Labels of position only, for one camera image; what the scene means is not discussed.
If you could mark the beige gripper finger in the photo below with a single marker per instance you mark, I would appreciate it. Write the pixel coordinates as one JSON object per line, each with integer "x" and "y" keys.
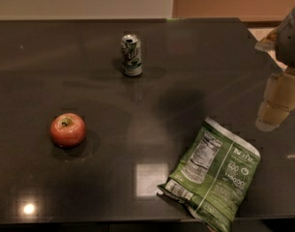
{"x": 279, "y": 100}
{"x": 269, "y": 42}

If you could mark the green jalapeno chip bag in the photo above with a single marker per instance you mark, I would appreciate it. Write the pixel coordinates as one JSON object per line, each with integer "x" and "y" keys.
{"x": 212, "y": 178}

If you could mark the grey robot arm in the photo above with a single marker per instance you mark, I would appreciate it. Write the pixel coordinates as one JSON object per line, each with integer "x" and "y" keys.
{"x": 285, "y": 50}

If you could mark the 7up soda can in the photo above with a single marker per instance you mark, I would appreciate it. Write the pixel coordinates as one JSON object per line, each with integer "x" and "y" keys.
{"x": 131, "y": 55}

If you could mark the red apple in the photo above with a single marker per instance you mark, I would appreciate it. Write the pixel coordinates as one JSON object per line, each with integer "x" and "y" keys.
{"x": 67, "y": 130}

